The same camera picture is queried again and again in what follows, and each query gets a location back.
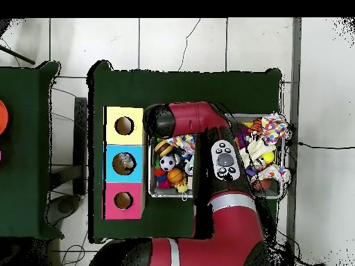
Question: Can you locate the colourful polka-dot cloth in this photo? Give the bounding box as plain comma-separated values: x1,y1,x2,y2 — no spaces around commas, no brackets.
168,134,198,155

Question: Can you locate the wooden box with three holes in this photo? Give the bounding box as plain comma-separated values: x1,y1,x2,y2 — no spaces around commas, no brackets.
103,106,148,221

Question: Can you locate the shallow clear mesh bin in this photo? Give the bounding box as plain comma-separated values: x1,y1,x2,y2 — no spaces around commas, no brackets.
148,113,286,200

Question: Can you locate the wooden burger toy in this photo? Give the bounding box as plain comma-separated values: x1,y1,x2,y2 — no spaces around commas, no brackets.
155,139,173,158

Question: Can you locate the small soccer ball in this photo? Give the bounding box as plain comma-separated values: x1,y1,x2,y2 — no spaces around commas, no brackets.
160,154,178,172

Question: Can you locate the small orange basketball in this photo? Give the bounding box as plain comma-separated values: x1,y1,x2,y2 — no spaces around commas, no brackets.
168,168,184,184

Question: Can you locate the dark green tablecloth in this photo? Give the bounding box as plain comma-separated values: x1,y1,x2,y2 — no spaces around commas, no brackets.
87,60,284,245

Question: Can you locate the cream cloth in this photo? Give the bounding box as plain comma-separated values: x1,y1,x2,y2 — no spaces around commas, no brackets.
239,138,275,167

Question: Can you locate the red-brown ball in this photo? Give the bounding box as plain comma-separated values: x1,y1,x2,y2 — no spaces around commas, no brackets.
257,178,272,192

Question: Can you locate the black floor stand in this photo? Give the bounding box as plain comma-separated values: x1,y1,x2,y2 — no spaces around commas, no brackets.
46,96,89,227

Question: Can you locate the dark green side table cloth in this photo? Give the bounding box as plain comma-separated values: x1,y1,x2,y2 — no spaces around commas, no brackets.
0,60,64,240

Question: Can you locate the orange plate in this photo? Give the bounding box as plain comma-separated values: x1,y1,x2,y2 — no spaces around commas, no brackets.
0,99,10,136

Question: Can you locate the black tripod leg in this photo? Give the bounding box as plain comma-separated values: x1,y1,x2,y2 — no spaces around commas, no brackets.
0,44,36,67

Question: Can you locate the thin black floor cable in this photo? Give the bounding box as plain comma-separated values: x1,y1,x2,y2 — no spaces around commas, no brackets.
178,18,202,72

